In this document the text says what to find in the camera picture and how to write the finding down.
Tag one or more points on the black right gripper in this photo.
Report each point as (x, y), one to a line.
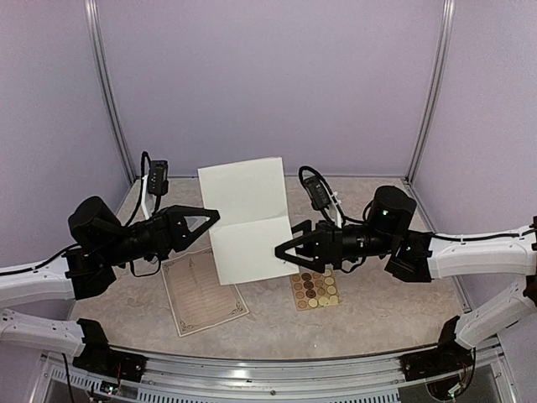
(329, 242)

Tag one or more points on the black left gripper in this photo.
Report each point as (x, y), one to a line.
(159, 227)

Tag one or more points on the beige lined letter paper top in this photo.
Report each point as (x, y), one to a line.
(251, 199)

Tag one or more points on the beige lined letter paper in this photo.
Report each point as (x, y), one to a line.
(251, 199)
(197, 299)

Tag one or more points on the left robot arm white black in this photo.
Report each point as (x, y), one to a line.
(85, 269)

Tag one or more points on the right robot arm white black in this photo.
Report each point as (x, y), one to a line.
(418, 257)

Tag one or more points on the grey envelope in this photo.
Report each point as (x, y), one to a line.
(195, 222)

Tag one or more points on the beige lined letter paper lower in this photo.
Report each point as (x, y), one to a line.
(197, 299)

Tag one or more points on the brown sticker sheet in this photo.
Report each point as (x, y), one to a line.
(313, 290)

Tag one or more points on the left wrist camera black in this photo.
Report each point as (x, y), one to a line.
(157, 182)

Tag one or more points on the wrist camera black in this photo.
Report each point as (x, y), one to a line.
(317, 193)
(157, 182)

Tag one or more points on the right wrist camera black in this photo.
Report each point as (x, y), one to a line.
(317, 193)

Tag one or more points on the front aluminium rail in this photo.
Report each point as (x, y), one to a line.
(370, 378)

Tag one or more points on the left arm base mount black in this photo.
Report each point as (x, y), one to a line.
(109, 357)

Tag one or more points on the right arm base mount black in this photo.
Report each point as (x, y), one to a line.
(445, 357)

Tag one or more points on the left aluminium frame post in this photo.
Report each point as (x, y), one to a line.
(105, 83)

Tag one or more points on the aluminium frame post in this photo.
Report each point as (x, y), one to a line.
(434, 89)
(105, 83)

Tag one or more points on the right aluminium frame post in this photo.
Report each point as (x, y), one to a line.
(434, 89)

